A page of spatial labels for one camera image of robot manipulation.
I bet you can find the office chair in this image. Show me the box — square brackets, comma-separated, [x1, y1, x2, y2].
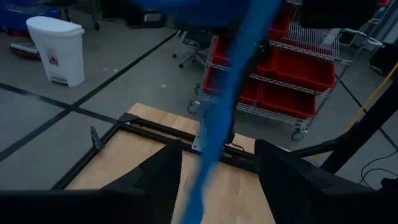
[172, 21, 215, 70]

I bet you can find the silver corner bracket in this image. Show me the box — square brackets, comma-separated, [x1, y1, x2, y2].
[192, 117, 210, 154]

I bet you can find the black floor cable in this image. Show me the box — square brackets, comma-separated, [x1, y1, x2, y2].
[359, 151, 398, 185]

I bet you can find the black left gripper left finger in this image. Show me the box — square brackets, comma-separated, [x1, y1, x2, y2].
[0, 139, 183, 224]

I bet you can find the yellow cable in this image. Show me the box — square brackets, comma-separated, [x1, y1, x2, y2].
[343, 62, 398, 133]

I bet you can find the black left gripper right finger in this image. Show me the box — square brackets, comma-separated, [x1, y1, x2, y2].
[254, 139, 398, 224]

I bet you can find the wire shelving cart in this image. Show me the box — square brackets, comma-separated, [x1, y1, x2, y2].
[187, 0, 354, 142]

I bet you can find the black floor box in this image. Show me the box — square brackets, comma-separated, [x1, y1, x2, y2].
[125, 8, 167, 29]

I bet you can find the blue bandage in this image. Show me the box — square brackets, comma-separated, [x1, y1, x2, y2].
[129, 0, 283, 224]

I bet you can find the black aluminium table frame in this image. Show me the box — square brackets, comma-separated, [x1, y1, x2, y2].
[51, 79, 398, 191]

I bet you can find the red storage bin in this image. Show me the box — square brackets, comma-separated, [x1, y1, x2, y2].
[238, 79, 262, 106]
[257, 46, 338, 93]
[257, 81, 317, 120]
[269, 9, 293, 43]
[212, 34, 233, 67]
[203, 65, 225, 96]

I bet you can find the white trash bin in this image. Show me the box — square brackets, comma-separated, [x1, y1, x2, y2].
[25, 16, 86, 88]

